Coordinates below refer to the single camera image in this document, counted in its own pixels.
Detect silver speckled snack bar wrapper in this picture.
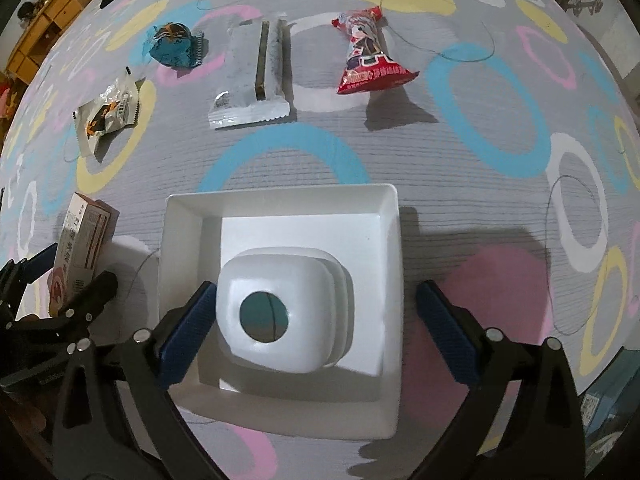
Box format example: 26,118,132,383
207,19,291,131

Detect blue box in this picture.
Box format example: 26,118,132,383
580,350,640,463

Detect clear wrapped small snack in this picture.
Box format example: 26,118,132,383
73,67,140,156

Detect red snack packet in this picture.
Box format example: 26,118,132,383
331,5,420,96

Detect small printed carton box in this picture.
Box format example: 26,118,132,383
49,192,120,318

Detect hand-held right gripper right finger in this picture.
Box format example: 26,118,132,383
410,281,586,480

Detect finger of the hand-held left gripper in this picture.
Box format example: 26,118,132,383
0,242,60,311
15,271,119,346

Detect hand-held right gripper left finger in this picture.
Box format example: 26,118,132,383
52,281,226,480

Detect ring pattern bed sheet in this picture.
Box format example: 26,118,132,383
0,0,640,463

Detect white rounded container with hole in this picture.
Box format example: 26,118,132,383
215,247,353,374

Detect wooden desk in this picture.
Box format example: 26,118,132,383
5,0,97,79

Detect white square tray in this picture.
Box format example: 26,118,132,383
157,183,404,441

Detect blue snack wrapper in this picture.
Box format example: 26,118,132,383
141,22,206,69

